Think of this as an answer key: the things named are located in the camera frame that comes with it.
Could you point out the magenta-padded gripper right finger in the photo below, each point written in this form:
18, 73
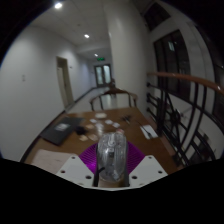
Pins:
148, 168

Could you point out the glazed double door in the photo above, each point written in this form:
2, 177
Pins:
103, 75

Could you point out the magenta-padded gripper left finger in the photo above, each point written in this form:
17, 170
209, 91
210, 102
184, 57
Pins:
71, 168

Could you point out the black pen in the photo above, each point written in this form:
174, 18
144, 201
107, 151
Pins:
126, 119

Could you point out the dark framed window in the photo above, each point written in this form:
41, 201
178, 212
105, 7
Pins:
171, 63

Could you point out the ceiling lights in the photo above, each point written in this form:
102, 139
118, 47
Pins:
58, 5

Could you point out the light wooden door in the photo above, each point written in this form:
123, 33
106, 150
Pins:
64, 81

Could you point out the beige paper sheet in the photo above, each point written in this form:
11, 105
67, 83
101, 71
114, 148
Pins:
50, 159

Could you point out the wood-topped black metal railing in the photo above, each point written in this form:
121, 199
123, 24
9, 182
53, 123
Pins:
186, 78

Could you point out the white paper sheet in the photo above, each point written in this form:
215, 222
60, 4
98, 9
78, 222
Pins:
148, 130

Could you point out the small white card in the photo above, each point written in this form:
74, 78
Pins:
116, 125
101, 115
109, 122
93, 120

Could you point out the green exit sign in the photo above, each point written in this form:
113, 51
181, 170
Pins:
101, 59

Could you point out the wooden chair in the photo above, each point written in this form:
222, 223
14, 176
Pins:
113, 91

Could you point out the small beige card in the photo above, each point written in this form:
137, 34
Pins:
83, 137
90, 127
93, 137

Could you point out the small black object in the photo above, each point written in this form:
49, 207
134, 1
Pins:
80, 130

